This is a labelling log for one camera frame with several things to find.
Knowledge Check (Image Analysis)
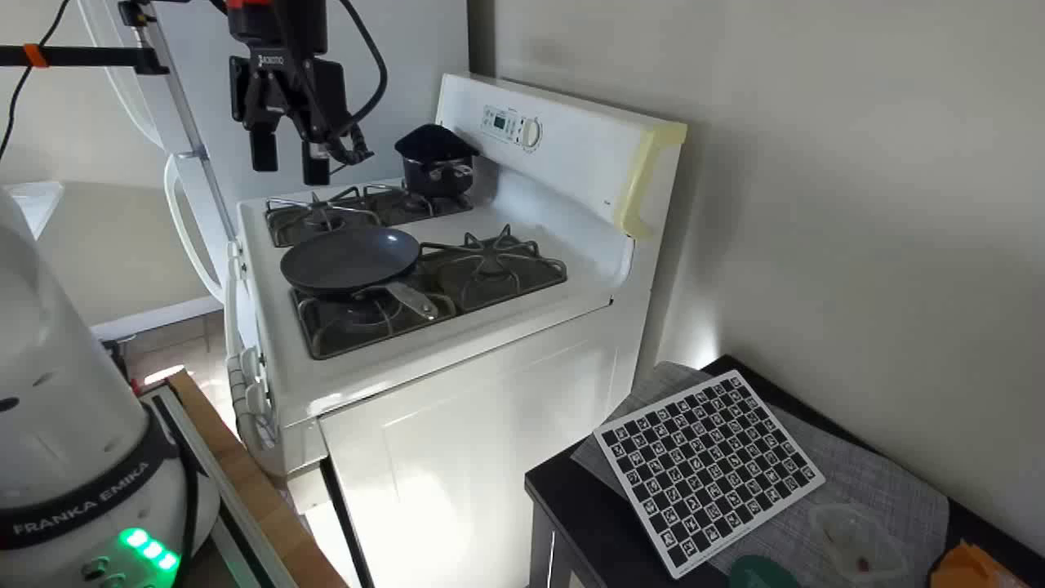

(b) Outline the orange item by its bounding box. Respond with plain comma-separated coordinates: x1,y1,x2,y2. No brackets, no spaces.
927,539,1027,588

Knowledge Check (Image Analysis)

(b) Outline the grey grate under saucepan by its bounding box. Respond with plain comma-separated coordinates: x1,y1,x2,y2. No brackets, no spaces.
260,179,476,252

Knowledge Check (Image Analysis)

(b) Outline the wooden board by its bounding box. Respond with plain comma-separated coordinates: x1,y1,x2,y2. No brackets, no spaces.
161,370,348,588

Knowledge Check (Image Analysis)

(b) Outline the clear plastic container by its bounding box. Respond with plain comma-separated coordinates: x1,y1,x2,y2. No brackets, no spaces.
806,503,915,588

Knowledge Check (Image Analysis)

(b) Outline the grey grate under frying pan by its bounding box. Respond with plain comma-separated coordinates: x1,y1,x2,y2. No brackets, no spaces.
289,222,572,362

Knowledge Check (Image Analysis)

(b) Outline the black white calibration checkerboard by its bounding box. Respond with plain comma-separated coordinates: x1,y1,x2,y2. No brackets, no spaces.
592,370,826,580

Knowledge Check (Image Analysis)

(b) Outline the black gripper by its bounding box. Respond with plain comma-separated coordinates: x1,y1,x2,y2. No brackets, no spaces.
226,41,372,185

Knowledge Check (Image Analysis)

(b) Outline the black cloth pot holder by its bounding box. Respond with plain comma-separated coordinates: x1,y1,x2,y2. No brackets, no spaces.
393,122,483,168

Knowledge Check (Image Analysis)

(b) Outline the dark saucepan with steel handle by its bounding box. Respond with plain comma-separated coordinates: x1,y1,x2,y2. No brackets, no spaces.
398,144,483,205

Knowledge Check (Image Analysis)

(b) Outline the black bar with orange tape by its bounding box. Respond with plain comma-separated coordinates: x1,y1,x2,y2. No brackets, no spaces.
0,38,174,77

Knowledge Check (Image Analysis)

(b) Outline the white gas stove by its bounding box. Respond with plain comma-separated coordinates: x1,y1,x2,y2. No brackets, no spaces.
223,73,692,588

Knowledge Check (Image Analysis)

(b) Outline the white stove burner knob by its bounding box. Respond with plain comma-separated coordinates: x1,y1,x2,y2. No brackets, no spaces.
227,343,271,384
241,406,282,450

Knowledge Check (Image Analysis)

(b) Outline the black side table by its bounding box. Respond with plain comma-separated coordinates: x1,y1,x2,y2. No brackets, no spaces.
522,351,1045,588

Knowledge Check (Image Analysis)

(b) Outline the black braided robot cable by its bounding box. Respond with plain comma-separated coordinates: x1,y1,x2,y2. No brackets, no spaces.
332,0,393,124

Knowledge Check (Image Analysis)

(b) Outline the stove control display panel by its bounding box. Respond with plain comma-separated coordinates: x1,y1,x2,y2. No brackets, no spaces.
476,100,527,144

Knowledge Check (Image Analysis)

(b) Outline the green lid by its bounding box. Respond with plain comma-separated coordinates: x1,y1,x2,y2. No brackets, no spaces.
725,553,804,588

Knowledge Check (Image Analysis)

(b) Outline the dark grey frying pan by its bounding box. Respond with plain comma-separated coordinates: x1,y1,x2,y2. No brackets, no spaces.
276,226,440,327

